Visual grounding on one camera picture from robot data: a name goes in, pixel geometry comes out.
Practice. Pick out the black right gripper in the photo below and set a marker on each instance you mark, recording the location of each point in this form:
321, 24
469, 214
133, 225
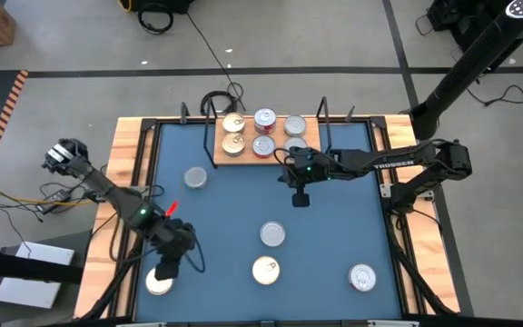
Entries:
309, 175

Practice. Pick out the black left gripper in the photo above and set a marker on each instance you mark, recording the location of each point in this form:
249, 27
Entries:
168, 270

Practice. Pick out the blue salmon can gold lid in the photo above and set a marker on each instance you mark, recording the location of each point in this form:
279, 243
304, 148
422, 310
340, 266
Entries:
233, 144
154, 288
266, 270
233, 122

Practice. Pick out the green tuna can silver lid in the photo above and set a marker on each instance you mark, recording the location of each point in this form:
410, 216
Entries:
272, 234
195, 177
295, 125
294, 142

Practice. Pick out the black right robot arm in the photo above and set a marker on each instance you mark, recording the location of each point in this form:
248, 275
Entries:
393, 163

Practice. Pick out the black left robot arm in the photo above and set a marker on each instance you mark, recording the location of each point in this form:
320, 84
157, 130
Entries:
107, 191

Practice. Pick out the blue table mat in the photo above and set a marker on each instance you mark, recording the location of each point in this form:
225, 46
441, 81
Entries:
325, 254

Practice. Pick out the black power adapter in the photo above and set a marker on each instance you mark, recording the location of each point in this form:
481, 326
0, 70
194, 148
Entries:
57, 196

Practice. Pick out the white flat box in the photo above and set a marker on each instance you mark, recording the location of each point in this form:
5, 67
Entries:
34, 290

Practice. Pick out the black horizontal beam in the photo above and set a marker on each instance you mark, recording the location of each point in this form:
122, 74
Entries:
16, 268

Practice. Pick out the black tower fan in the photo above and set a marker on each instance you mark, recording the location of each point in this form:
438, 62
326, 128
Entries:
470, 59

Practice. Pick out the black floor equipment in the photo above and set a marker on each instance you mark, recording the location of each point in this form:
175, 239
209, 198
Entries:
456, 18

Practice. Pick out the black bag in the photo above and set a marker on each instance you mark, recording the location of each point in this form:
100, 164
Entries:
161, 4

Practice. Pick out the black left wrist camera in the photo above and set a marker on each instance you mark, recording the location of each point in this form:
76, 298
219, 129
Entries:
184, 234

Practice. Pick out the wooden shelf with black frame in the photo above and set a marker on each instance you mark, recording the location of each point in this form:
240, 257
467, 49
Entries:
248, 161

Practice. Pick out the black upright bracket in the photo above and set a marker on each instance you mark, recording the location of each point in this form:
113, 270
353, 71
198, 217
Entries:
183, 115
350, 115

